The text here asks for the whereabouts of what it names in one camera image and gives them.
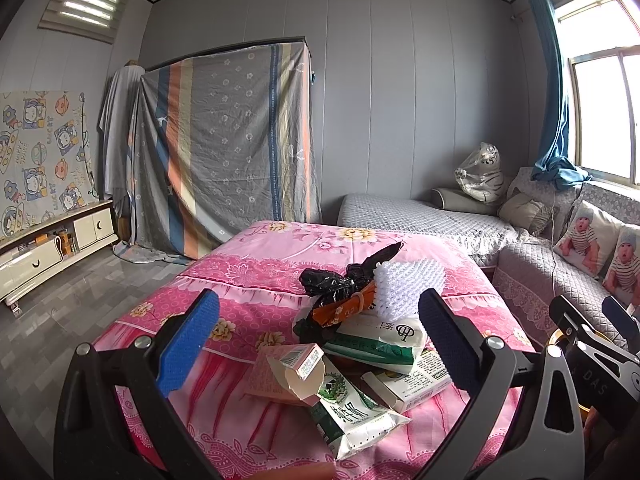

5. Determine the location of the white printed small box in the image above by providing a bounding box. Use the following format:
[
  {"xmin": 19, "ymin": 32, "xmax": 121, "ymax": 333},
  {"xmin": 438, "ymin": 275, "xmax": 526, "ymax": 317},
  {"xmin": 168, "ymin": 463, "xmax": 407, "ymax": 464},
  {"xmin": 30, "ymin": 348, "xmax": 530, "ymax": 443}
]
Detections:
[{"xmin": 362, "ymin": 349, "xmax": 451, "ymax": 413}]

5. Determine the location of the white green tissue pack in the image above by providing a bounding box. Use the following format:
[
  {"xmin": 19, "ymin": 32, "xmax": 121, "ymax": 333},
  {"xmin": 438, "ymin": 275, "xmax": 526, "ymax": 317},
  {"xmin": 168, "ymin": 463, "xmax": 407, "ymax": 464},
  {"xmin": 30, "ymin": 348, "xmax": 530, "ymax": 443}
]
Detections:
[{"xmin": 323, "ymin": 313, "xmax": 427, "ymax": 375}]

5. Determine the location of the green white wet-wipes pack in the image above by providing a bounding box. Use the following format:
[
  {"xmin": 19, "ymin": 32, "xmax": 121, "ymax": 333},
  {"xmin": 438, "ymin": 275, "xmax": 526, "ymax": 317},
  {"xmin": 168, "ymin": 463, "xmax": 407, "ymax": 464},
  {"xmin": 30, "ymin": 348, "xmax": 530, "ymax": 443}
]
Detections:
[{"xmin": 309, "ymin": 356, "xmax": 410, "ymax": 460}]

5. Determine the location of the white foam fruit net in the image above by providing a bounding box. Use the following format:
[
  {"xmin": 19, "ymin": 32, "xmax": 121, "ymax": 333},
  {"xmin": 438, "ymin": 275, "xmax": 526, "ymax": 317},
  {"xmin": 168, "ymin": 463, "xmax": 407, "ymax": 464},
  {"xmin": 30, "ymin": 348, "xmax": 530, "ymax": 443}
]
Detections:
[{"xmin": 373, "ymin": 259, "xmax": 446, "ymax": 322}]

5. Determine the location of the pink cardboard box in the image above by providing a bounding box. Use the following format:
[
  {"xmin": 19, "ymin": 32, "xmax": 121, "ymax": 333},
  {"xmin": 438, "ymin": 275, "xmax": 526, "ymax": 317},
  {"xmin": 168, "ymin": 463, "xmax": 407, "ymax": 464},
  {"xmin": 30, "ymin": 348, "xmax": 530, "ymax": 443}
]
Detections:
[{"xmin": 245, "ymin": 344, "xmax": 326, "ymax": 406}]

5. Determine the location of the orange snack wrapper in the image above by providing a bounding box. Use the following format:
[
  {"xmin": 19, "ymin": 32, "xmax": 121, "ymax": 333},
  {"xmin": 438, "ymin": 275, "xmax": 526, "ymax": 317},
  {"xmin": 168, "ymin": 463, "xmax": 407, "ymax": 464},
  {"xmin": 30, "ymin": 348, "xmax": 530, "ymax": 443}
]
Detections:
[{"xmin": 311, "ymin": 282, "xmax": 376, "ymax": 327}]

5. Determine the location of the black plastic bag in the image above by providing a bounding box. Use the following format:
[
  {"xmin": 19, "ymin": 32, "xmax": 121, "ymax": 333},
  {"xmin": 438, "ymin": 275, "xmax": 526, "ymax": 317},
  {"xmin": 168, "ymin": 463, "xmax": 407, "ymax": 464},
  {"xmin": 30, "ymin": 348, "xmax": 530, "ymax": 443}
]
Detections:
[{"xmin": 293, "ymin": 242, "xmax": 402, "ymax": 346}]

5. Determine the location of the baby print pillow near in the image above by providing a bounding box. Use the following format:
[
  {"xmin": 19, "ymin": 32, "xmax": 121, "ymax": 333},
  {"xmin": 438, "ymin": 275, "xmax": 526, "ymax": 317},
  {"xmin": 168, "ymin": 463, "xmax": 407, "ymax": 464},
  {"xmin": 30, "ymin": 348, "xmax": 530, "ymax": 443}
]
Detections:
[{"xmin": 603, "ymin": 226, "xmax": 640, "ymax": 307}]

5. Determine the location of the baby print pillow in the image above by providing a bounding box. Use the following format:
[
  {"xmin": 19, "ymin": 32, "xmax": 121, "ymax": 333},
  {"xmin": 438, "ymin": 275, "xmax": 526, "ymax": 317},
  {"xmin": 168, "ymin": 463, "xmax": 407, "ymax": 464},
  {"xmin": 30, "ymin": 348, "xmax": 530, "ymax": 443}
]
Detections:
[
  {"xmin": 553, "ymin": 202, "xmax": 623, "ymax": 278},
  {"xmin": 603, "ymin": 226, "xmax": 640, "ymax": 307}
]

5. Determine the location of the baby print pillow far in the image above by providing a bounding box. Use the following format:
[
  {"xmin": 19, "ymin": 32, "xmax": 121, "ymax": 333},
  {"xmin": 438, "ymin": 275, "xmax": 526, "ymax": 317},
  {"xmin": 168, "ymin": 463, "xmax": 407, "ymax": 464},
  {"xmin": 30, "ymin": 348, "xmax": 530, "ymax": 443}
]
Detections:
[{"xmin": 553, "ymin": 202, "xmax": 623, "ymax": 278}]

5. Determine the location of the grey quilted sofa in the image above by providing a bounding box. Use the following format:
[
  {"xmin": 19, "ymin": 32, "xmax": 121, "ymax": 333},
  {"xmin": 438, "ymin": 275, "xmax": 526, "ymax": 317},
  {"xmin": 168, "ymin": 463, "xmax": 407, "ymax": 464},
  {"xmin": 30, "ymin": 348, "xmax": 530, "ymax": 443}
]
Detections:
[{"xmin": 337, "ymin": 167, "xmax": 639, "ymax": 349}]

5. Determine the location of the blue curtain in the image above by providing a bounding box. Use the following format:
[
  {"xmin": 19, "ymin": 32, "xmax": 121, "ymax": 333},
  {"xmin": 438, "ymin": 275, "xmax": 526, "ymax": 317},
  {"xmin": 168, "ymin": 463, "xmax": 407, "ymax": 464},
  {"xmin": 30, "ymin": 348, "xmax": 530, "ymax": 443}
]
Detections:
[{"xmin": 529, "ymin": 0, "xmax": 590, "ymax": 192}]

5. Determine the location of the plush tiger in plastic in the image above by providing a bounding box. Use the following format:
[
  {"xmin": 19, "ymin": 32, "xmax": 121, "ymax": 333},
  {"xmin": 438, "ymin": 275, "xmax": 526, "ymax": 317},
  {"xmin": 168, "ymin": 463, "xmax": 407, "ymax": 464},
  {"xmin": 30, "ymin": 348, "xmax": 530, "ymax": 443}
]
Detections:
[{"xmin": 454, "ymin": 142, "xmax": 504, "ymax": 204}]

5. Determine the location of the grey cushion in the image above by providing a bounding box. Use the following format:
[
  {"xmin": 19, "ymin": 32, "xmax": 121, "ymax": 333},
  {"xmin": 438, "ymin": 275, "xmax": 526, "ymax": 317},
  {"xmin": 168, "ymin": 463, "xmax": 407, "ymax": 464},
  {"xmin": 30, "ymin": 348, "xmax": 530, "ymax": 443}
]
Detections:
[{"xmin": 431, "ymin": 188, "xmax": 500, "ymax": 216}]

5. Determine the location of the white tv cabinet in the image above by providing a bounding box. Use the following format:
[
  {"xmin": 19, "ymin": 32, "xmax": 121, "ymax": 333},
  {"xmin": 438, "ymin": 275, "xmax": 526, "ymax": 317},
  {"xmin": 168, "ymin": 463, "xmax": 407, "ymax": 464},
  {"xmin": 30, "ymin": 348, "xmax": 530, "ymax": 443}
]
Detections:
[{"xmin": 1, "ymin": 200, "xmax": 118, "ymax": 318}]

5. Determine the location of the pink floral tablecloth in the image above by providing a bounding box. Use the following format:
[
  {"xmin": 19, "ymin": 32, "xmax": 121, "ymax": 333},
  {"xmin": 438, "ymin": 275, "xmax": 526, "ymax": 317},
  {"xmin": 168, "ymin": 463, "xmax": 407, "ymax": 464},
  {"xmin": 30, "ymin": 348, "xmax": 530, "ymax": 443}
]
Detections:
[{"xmin": 96, "ymin": 221, "xmax": 530, "ymax": 479}]

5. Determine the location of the striped grey sheet on wardrobe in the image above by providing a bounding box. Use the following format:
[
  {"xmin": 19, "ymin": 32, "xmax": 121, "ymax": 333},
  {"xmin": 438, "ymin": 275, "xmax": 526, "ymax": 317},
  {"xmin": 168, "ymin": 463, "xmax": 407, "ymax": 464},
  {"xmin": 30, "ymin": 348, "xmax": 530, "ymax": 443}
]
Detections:
[{"xmin": 126, "ymin": 38, "xmax": 321, "ymax": 260}]

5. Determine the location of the grey cloth on stand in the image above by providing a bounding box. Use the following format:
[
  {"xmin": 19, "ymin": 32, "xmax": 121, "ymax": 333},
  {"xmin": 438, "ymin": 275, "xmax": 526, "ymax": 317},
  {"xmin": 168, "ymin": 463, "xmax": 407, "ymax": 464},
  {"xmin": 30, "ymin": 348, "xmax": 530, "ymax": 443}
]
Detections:
[{"xmin": 98, "ymin": 60, "xmax": 145, "ymax": 218}]

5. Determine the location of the window blind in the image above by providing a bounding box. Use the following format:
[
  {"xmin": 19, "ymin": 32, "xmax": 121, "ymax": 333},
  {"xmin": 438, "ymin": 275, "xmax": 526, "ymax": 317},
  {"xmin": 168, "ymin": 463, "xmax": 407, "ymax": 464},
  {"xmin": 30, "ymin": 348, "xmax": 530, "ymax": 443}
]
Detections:
[{"xmin": 38, "ymin": 0, "xmax": 128, "ymax": 44}]

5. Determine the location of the window with frame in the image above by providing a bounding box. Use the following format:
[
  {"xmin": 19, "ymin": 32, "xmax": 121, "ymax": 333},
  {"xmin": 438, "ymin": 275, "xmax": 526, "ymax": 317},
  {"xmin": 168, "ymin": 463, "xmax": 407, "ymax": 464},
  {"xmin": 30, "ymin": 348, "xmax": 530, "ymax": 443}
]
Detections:
[{"xmin": 555, "ymin": 0, "xmax": 639, "ymax": 186}]

